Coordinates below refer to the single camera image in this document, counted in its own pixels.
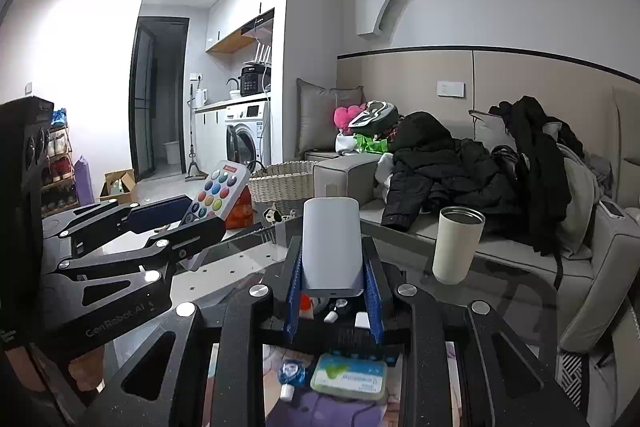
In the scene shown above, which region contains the person's left hand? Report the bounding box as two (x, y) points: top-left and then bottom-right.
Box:
(64, 347), (109, 395)

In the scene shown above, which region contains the black framed door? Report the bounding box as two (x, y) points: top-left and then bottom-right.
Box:
(128, 16), (190, 182)

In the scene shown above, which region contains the green wipes packet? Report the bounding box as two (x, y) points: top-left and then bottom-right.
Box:
(309, 353), (389, 404)

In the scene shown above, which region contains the pink plush toy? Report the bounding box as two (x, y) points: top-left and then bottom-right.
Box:
(333, 104), (369, 133)

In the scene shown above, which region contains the grey sofa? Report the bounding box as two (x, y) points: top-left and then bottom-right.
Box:
(304, 147), (640, 354)

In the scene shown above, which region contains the white power bank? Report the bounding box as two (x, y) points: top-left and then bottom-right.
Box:
(302, 196), (365, 299)

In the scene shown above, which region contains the black puffer jacket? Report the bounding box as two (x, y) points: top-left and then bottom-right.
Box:
(380, 111), (522, 231)

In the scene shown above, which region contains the white phone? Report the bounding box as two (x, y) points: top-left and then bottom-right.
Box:
(597, 199), (626, 218)

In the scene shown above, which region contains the black range hood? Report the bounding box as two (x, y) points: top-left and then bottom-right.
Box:
(238, 6), (276, 38)

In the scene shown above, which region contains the green white bag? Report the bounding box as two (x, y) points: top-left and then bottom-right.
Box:
(335, 131), (391, 156)

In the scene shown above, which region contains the red paper bag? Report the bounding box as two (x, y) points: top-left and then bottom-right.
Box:
(224, 186), (254, 231)

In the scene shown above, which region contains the white counter cabinet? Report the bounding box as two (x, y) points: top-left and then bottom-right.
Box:
(194, 99), (229, 176)

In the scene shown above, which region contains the cardboard box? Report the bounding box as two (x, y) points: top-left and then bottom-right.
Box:
(98, 168), (137, 204)

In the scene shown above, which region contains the white router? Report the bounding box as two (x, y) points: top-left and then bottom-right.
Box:
(249, 44), (274, 68)

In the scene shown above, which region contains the black white helmet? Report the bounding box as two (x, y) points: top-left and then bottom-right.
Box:
(347, 101), (401, 130)

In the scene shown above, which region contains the grey hoodie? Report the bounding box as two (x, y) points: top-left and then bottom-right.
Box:
(554, 141), (612, 259)

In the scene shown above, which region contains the purple rolled mat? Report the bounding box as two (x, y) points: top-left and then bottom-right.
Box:
(73, 155), (95, 206)

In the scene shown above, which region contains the beige padded headboard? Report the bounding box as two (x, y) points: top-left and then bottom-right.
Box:
(612, 86), (640, 208)

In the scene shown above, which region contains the white remote with coloured buttons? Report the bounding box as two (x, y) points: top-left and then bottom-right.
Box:
(179, 160), (251, 229)

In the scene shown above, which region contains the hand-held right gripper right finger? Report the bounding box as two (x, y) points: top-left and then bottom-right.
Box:
(361, 239), (588, 427)

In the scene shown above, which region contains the black plastic storage box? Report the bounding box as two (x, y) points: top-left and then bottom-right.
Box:
(259, 291), (407, 366)

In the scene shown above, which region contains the cream tumbler cup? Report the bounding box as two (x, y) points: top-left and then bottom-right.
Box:
(432, 205), (486, 286)

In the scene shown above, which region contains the patterned fabric chair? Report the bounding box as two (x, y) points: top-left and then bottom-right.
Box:
(554, 307), (640, 427)

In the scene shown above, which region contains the white washing machine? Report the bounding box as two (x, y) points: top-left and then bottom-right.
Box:
(223, 100), (272, 170)

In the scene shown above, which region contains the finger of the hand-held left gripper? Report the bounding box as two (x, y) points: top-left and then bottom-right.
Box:
(42, 194), (194, 257)
(50, 219), (229, 309)

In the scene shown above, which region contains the small blue white bottle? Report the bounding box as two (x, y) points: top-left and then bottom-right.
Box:
(277, 359), (307, 401)

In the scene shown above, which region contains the shoe rack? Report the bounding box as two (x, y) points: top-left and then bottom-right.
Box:
(40, 106), (76, 219)

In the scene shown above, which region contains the mop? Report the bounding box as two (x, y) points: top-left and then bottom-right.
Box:
(183, 82), (209, 183)

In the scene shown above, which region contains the wicker basket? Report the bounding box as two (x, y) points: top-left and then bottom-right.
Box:
(248, 160), (320, 204)

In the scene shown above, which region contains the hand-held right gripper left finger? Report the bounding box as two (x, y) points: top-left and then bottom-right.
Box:
(100, 239), (307, 427)

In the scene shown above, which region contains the black rice cooker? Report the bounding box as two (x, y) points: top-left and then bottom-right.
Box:
(239, 64), (273, 97)

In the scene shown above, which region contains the white wall switch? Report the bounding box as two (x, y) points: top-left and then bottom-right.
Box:
(436, 80), (468, 98)

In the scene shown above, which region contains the black coat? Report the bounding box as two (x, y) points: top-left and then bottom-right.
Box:
(487, 95), (599, 259)

